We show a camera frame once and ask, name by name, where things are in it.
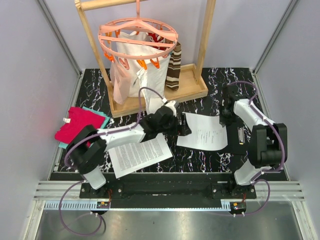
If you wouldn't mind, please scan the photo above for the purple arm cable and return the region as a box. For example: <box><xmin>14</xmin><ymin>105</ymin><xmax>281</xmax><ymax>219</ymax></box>
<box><xmin>58</xmin><ymin>86</ymin><xmax>167</xmax><ymax>237</ymax></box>
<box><xmin>212</xmin><ymin>81</ymin><xmax>286</xmax><ymax>217</ymax></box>

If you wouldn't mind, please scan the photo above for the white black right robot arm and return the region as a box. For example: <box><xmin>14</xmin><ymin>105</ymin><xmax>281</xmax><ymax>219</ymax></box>
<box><xmin>219</xmin><ymin>82</ymin><xmax>288</xmax><ymax>199</ymax></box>

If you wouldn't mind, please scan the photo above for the brown striped sock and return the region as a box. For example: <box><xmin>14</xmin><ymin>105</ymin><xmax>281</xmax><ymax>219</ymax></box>
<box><xmin>165</xmin><ymin>42</ymin><xmax>182</xmax><ymax>91</ymax></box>

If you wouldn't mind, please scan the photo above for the aluminium frame rail left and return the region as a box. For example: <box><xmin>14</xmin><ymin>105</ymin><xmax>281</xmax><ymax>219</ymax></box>
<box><xmin>35</xmin><ymin>0</ymin><xmax>82</xmax><ymax>77</ymax></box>

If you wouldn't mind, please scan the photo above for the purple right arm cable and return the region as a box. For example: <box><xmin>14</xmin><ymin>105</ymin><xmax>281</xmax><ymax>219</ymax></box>
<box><xmin>212</xmin><ymin>81</ymin><xmax>286</xmax><ymax>217</ymax></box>

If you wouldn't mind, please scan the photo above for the white printed text sheet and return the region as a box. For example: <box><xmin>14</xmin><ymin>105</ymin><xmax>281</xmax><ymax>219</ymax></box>
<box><xmin>108</xmin><ymin>134</ymin><xmax>173</xmax><ymax>179</ymax></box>

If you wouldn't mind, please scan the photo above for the red white patterned cloth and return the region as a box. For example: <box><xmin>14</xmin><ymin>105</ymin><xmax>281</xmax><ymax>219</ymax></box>
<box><xmin>147</xmin><ymin>32</ymin><xmax>166</xmax><ymax>51</ymax></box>

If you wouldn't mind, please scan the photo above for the white hanging towel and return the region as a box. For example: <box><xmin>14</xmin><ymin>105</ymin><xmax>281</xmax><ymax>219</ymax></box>
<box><xmin>111</xmin><ymin>31</ymin><xmax>171</xmax><ymax>113</ymax></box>

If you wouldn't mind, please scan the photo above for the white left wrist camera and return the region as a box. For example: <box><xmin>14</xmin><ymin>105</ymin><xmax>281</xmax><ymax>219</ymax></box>
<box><xmin>164</xmin><ymin>100</ymin><xmax>179</xmax><ymax>117</ymax></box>

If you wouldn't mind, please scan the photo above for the pink hanging cloth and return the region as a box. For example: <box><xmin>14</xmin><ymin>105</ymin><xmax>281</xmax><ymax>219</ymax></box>
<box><xmin>110</xmin><ymin>62</ymin><xmax>131</xmax><ymax>105</ymax></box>

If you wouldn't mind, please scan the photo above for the pink round clip hanger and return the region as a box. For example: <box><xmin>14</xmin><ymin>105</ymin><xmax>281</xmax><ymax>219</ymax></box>
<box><xmin>98</xmin><ymin>0</ymin><xmax>178</xmax><ymax>70</ymax></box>

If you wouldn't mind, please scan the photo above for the white signature form sheet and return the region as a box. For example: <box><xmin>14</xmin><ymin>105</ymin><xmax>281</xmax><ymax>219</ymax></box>
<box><xmin>176</xmin><ymin>112</ymin><xmax>228</xmax><ymax>151</ymax></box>

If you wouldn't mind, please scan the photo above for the teal folded cloth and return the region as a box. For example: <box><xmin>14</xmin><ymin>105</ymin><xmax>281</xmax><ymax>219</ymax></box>
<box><xmin>58</xmin><ymin>106</ymin><xmax>111</xmax><ymax>151</ymax></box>

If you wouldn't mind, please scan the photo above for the red folded shirt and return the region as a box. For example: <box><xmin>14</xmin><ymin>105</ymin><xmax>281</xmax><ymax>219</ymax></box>
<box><xmin>54</xmin><ymin>106</ymin><xmax>106</xmax><ymax>145</ymax></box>

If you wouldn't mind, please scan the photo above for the wooden drying rack frame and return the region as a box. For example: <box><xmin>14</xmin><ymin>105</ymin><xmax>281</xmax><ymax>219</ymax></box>
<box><xmin>75</xmin><ymin>0</ymin><xmax>216</xmax><ymax>118</ymax></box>

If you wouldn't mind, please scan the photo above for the silver folder clip mechanism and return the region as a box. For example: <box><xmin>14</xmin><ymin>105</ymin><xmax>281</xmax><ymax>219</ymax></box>
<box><xmin>237</xmin><ymin>127</ymin><xmax>245</xmax><ymax>145</ymax></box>

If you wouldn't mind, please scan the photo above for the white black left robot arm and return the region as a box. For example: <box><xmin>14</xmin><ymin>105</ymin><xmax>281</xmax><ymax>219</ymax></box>
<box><xmin>64</xmin><ymin>101</ymin><xmax>192</xmax><ymax>198</ymax></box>

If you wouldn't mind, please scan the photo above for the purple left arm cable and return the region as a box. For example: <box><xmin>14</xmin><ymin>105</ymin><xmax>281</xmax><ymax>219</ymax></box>
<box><xmin>58</xmin><ymin>86</ymin><xmax>167</xmax><ymax>237</ymax></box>

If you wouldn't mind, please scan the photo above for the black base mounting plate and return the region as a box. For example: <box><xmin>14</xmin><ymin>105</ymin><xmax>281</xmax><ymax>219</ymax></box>
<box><xmin>79</xmin><ymin>172</ymin><xmax>257</xmax><ymax>210</ymax></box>

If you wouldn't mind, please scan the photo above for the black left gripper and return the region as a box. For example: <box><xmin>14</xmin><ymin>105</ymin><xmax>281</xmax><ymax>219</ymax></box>
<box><xmin>158</xmin><ymin>113</ymin><xmax>192</xmax><ymax>137</ymax></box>

